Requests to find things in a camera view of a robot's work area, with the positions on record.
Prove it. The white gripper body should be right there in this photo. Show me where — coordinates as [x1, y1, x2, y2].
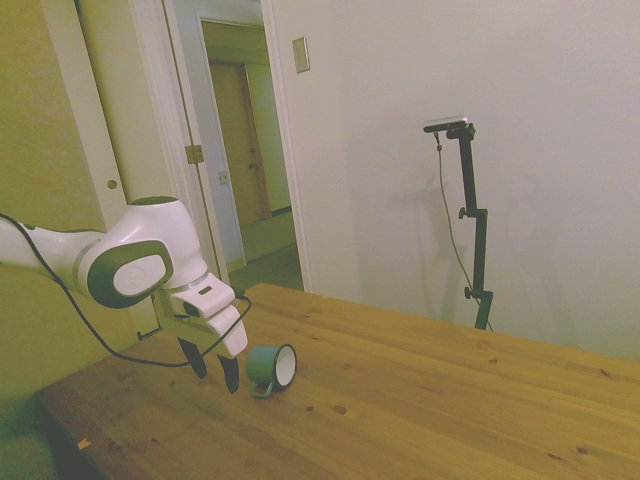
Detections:
[158, 293, 250, 359]

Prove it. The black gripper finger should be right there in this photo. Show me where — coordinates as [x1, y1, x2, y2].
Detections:
[215, 353, 242, 396]
[179, 337, 209, 380]

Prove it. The blue enamel mug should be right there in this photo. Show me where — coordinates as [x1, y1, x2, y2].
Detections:
[245, 343, 299, 400]

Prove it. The brown wooden hallway door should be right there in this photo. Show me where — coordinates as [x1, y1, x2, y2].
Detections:
[208, 60, 274, 224]

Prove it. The white open door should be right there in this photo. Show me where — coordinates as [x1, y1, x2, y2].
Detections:
[172, 0, 247, 275]

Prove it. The white closet door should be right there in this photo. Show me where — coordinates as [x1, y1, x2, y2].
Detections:
[74, 0, 211, 236]

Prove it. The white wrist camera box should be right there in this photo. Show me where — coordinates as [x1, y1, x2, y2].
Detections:
[171, 273, 238, 322]

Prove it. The black camera stand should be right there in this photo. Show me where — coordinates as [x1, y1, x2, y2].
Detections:
[445, 124, 496, 331]
[433, 130, 494, 333]

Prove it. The grey camera on stand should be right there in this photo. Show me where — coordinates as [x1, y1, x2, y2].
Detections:
[422, 114, 473, 135]

